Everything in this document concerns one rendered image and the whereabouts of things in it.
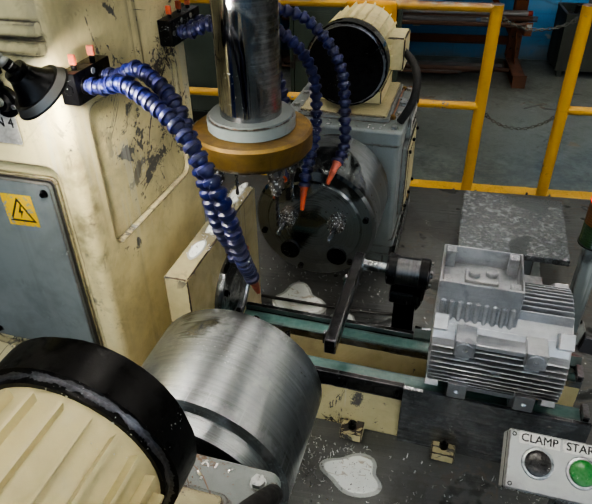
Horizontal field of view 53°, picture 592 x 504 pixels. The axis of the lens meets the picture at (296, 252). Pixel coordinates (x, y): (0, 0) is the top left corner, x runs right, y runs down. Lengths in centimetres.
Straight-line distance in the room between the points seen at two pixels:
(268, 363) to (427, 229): 98
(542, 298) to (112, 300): 66
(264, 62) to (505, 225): 85
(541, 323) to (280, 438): 44
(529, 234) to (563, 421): 56
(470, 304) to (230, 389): 39
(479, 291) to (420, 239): 72
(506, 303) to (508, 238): 55
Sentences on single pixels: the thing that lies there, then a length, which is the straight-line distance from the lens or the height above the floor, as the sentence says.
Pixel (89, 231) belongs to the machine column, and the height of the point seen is 123.
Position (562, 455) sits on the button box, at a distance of 81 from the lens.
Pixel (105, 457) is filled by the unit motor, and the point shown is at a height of 134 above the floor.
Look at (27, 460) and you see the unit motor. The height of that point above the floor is 135.
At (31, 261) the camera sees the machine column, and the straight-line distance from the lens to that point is 99.
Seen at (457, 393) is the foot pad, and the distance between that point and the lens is 98.
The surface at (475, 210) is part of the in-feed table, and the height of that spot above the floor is 92.
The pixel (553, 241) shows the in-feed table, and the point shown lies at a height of 92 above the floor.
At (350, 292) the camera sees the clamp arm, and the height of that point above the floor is 103.
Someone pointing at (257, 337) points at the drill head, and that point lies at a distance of 77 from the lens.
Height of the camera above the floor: 168
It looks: 35 degrees down
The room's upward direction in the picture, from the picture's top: 1 degrees counter-clockwise
